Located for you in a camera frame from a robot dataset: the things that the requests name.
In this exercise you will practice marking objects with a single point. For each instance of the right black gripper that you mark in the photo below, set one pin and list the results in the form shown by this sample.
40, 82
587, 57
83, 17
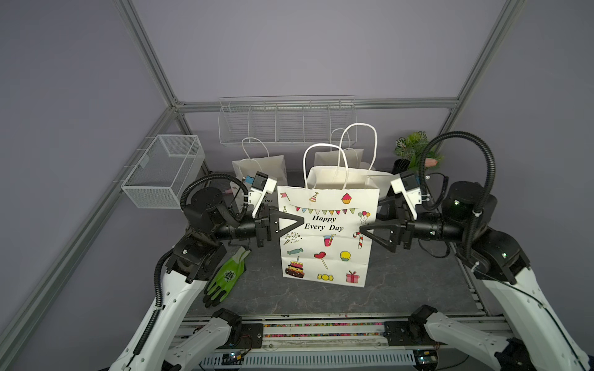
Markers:
401, 232

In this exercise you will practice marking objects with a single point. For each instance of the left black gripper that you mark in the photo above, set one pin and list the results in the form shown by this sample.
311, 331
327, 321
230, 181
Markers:
271, 227

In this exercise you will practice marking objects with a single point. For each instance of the white party paper bag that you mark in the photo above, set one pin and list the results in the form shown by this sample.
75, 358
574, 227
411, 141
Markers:
335, 202

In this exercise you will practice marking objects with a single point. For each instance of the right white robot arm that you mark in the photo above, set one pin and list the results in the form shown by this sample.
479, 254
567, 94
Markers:
495, 258

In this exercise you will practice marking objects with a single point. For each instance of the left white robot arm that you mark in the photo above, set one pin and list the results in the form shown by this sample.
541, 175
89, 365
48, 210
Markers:
182, 274

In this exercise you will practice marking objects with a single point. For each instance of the left rear white paper bag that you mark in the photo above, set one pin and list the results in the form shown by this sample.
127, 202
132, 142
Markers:
272, 166

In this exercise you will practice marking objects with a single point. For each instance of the right rear white paper bag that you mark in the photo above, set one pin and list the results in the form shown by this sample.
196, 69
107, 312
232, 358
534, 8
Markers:
354, 156

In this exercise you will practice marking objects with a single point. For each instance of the green work glove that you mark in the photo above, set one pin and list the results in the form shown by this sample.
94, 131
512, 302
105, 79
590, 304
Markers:
227, 276

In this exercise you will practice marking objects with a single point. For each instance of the artificial plant in black vase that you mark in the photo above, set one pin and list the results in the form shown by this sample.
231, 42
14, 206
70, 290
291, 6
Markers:
408, 150

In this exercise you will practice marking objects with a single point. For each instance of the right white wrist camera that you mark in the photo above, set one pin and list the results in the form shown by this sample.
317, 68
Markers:
407, 184

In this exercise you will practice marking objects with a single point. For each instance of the white wire wall shelf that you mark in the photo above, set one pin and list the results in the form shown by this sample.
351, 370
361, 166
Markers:
284, 119

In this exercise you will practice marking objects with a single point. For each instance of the white wire basket on left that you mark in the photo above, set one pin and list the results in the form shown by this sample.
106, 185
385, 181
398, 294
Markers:
169, 164

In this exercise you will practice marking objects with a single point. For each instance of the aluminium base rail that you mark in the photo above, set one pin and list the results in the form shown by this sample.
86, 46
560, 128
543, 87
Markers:
332, 339

